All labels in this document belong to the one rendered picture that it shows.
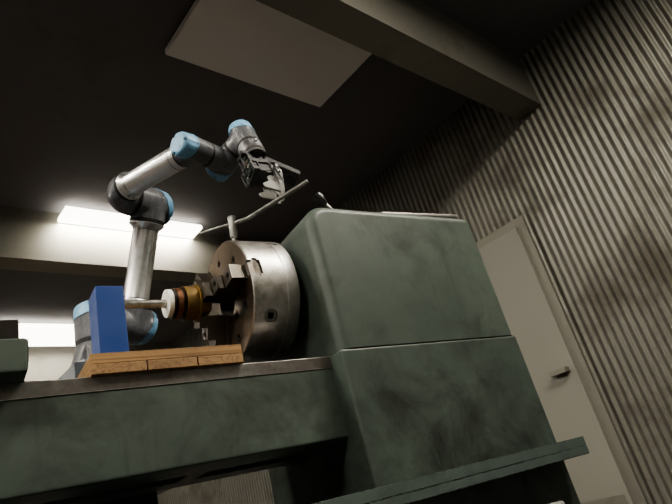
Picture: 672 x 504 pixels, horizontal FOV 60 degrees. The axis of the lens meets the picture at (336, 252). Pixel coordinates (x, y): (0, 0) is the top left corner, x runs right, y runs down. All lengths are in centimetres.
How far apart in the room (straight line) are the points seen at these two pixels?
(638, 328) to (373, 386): 293
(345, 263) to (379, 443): 44
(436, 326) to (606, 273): 274
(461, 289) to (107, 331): 92
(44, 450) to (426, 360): 84
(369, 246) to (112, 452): 78
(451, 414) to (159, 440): 68
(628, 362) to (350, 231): 288
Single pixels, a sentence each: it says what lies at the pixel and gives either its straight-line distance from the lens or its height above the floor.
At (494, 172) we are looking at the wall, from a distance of 471.
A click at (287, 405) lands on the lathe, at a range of 128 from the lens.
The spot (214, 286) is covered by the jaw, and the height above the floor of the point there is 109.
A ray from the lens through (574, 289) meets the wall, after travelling 427.
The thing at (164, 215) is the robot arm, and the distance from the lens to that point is 210.
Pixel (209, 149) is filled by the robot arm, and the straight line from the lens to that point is 177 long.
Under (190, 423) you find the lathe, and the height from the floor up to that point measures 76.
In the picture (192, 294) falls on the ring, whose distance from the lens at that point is 143.
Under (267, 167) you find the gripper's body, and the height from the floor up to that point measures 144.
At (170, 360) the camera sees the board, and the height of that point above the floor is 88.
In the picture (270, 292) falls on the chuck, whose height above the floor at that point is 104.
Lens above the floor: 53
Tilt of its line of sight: 24 degrees up
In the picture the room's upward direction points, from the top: 15 degrees counter-clockwise
